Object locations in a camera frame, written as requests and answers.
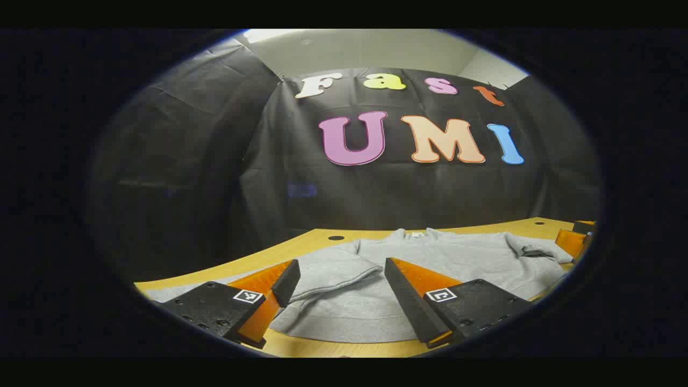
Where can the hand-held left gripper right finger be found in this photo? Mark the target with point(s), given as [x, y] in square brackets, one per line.
[403, 301]

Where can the grey sweatshirt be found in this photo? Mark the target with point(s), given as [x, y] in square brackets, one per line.
[457, 258]

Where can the black backdrop cloth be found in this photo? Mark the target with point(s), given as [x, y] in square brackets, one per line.
[376, 193]

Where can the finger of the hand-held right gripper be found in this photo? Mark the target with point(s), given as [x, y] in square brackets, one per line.
[585, 226]
[568, 243]

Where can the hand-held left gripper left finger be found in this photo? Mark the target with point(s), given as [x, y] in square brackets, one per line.
[287, 282]

